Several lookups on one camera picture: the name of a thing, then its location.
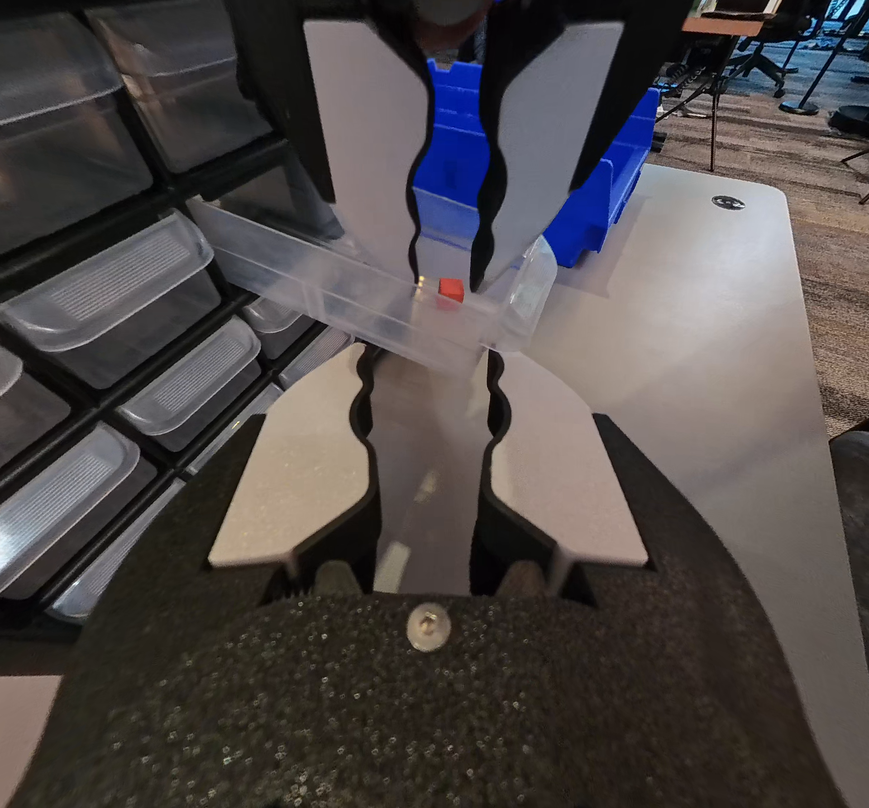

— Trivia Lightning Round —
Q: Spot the wooden side table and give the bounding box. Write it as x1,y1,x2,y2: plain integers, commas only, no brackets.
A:
682,14,764,171

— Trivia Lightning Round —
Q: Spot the blue plastic bin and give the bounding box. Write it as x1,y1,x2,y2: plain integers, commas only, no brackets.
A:
411,58,661,271

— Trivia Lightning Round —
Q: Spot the black drawer cabinet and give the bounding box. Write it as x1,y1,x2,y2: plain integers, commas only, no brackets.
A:
0,0,361,646

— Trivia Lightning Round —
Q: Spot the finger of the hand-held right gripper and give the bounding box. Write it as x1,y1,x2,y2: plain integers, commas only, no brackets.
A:
302,17,435,283
470,4,625,295

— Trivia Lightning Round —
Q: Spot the clear plastic drawer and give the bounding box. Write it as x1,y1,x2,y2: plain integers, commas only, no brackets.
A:
186,194,559,375

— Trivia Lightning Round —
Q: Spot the black office chair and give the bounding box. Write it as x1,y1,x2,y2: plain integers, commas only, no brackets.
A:
726,0,869,100

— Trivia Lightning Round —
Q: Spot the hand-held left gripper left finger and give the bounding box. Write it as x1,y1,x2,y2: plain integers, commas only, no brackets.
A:
207,343,382,595

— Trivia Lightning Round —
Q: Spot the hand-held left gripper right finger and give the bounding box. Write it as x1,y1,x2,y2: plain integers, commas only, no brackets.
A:
468,350,650,595

